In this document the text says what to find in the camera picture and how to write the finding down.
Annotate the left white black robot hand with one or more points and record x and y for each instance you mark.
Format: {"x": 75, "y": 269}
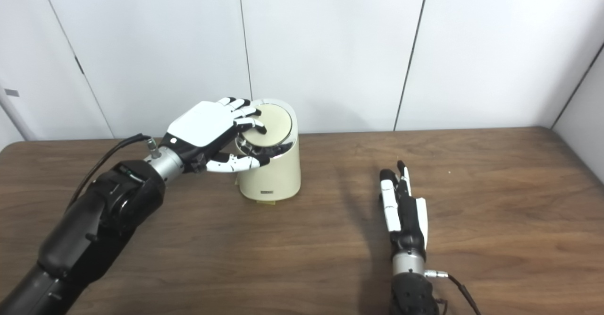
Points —
{"x": 203, "y": 123}

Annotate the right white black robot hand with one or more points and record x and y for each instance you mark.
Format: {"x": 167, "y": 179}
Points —
{"x": 390, "y": 206}

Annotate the round cream bin lid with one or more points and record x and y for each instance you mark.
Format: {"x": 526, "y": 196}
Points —
{"x": 276, "y": 123}

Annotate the cream-colored desktop trash bin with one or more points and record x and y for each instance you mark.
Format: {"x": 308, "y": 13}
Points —
{"x": 278, "y": 178}

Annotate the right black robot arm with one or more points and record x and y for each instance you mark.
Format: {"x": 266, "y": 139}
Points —
{"x": 413, "y": 291}

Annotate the black bin liner bag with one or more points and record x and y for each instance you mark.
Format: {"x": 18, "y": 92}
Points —
{"x": 278, "y": 148}

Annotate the yellow tape piece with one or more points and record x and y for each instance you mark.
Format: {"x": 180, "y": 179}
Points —
{"x": 266, "y": 202}

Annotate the gray wall tape mark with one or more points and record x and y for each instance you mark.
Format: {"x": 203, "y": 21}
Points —
{"x": 12, "y": 93}

